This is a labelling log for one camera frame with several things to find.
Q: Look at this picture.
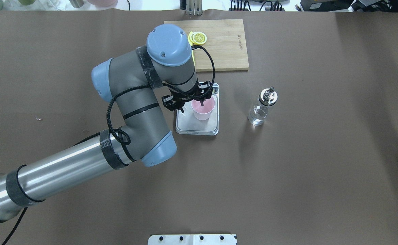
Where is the bamboo cutting board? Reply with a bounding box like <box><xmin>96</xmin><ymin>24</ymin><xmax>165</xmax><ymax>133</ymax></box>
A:
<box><xmin>164</xmin><ymin>19</ymin><xmax>249</xmax><ymax>71</ymax></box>

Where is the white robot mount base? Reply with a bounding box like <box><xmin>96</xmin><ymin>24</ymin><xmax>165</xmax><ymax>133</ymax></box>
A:
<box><xmin>147</xmin><ymin>233</ymin><xmax>238</xmax><ymax>245</ymax></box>

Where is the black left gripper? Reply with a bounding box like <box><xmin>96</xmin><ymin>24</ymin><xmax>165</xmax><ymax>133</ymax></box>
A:
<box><xmin>162</xmin><ymin>81</ymin><xmax>214</xmax><ymax>113</ymax></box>

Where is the lemon slice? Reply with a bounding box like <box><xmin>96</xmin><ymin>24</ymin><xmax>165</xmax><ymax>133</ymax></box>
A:
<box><xmin>191</xmin><ymin>32</ymin><xmax>208</xmax><ymax>45</ymax></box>
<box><xmin>187</xmin><ymin>31</ymin><xmax>194</xmax><ymax>46</ymax></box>

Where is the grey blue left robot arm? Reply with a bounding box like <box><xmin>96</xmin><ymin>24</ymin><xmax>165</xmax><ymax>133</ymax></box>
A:
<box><xmin>0</xmin><ymin>24</ymin><xmax>214</xmax><ymax>224</ymax></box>

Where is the aluminium frame post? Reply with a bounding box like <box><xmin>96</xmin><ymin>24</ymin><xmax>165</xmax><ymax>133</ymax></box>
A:
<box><xmin>185</xmin><ymin>0</ymin><xmax>203</xmax><ymax>16</ymax></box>

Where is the digital kitchen scale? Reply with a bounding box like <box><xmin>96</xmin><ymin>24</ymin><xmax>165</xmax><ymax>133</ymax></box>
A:
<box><xmin>175</xmin><ymin>83</ymin><xmax>220</xmax><ymax>135</ymax></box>

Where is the glass sauce bottle metal spout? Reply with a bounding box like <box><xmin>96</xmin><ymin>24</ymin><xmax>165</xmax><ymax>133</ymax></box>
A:
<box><xmin>248</xmin><ymin>86</ymin><xmax>278</xmax><ymax>127</ymax></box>

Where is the pink plastic cup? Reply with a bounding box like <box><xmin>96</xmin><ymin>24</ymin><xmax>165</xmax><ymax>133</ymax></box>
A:
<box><xmin>191</xmin><ymin>96</ymin><xmax>216</xmax><ymax>121</ymax></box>

